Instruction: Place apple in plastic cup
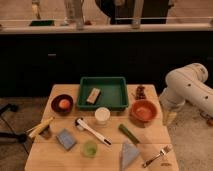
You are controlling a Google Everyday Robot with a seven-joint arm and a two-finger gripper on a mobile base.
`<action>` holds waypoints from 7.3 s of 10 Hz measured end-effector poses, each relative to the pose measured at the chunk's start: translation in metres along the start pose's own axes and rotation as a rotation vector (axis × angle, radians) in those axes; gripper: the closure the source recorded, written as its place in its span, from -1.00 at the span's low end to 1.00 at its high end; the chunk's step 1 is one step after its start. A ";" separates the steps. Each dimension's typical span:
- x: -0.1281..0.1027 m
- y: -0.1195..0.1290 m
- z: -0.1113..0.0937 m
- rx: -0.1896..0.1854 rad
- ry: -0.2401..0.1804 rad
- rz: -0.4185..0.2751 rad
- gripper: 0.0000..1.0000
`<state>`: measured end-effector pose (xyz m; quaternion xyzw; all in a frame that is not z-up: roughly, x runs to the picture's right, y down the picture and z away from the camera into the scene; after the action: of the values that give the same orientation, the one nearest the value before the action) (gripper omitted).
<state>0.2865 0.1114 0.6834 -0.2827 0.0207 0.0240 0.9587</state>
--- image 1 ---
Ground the blue sponge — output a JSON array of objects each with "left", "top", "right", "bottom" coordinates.
[{"left": 56, "top": 129, "right": 77, "bottom": 150}]

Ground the green plastic cup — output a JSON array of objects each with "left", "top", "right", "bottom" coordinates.
[{"left": 82, "top": 140, "right": 98, "bottom": 158}]

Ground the white plastic cup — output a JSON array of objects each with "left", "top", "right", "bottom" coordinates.
[{"left": 94, "top": 107, "right": 110, "bottom": 125}]

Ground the orange-red apple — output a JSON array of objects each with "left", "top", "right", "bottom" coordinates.
[{"left": 59, "top": 99, "right": 70, "bottom": 110}]

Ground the green stick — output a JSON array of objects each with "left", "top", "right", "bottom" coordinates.
[{"left": 118, "top": 124, "right": 140, "bottom": 144}]

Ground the orange bowl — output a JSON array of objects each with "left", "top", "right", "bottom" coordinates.
[{"left": 130, "top": 99, "right": 157, "bottom": 122}]

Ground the silver fork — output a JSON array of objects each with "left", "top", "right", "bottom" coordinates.
[{"left": 142, "top": 145, "right": 172, "bottom": 168}]

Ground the blue folded cloth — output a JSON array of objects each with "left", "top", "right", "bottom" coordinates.
[{"left": 121, "top": 141, "right": 140, "bottom": 171}]

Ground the dark grapes bunch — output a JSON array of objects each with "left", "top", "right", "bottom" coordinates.
[{"left": 135, "top": 85, "right": 146, "bottom": 100}]

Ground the green plastic tray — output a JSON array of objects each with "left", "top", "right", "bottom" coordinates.
[{"left": 77, "top": 77, "right": 129, "bottom": 111}]

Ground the dark brown bowl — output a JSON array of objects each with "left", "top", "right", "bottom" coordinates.
[{"left": 51, "top": 94, "right": 73, "bottom": 115}]

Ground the wooden block in tray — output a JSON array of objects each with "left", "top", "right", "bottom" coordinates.
[{"left": 86, "top": 88, "right": 101, "bottom": 104}]

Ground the green item on counter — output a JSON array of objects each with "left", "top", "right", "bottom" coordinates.
[{"left": 29, "top": 20, "right": 54, "bottom": 26}]

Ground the black tripod stand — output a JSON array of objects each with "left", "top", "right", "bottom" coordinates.
[{"left": 0, "top": 103, "right": 29, "bottom": 154}]

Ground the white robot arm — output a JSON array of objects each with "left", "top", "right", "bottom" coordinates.
[{"left": 159, "top": 63, "right": 213, "bottom": 117}]

